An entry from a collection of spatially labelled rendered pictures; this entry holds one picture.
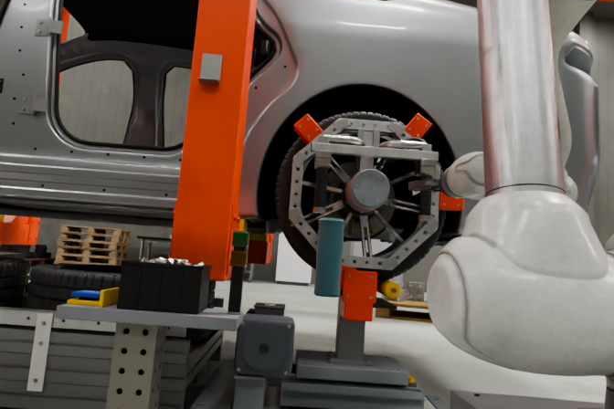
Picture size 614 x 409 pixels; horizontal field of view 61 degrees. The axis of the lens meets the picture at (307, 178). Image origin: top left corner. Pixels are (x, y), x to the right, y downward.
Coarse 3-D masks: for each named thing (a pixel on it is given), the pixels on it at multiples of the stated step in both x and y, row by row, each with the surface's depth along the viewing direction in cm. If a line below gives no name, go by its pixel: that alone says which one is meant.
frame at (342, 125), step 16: (336, 128) 192; (352, 128) 193; (368, 128) 193; (384, 128) 193; (400, 128) 193; (304, 160) 191; (432, 176) 191; (432, 192) 194; (432, 208) 189; (304, 224) 187; (432, 224) 188; (416, 240) 192; (352, 256) 186; (400, 256) 187
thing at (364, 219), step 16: (352, 144) 221; (384, 160) 202; (400, 160) 213; (304, 176) 221; (400, 176) 201; (336, 192) 200; (336, 208) 199; (352, 208) 203; (400, 208) 200; (416, 208) 200; (368, 224) 198; (384, 224) 199; (416, 224) 200; (368, 240) 198; (400, 240) 198; (368, 256) 197; (384, 256) 195
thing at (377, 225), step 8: (336, 168) 216; (344, 168) 217; (352, 168) 217; (376, 168) 217; (328, 176) 216; (336, 176) 216; (352, 176) 216; (336, 184) 216; (392, 192) 216; (336, 200) 215; (384, 208) 215; (392, 208) 215; (328, 216) 214; (336, 216) 214; (344, 216) 214; (352, 216) 212; (368, 216) 214; (384, 216) 214; (376, 224) 214; (344, 232) 213; (376, 232) 213
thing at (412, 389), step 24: (288, 384) 181; (312, 384) 182; (336, 384) 187; (360, 384) 187; (384, 384) 189; (408, 384) 189; (336, 408) 181; (360, 408) 181; (384, 408) 181; (408, 408) 181
